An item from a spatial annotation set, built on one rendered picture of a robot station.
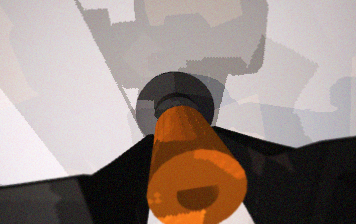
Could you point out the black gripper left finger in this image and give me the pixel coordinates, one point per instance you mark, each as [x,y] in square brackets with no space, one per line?
[115,194]

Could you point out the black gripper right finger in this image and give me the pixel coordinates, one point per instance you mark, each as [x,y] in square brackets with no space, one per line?
[289,185]

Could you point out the orange knob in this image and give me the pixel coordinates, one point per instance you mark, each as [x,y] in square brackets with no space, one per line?
[194,178]

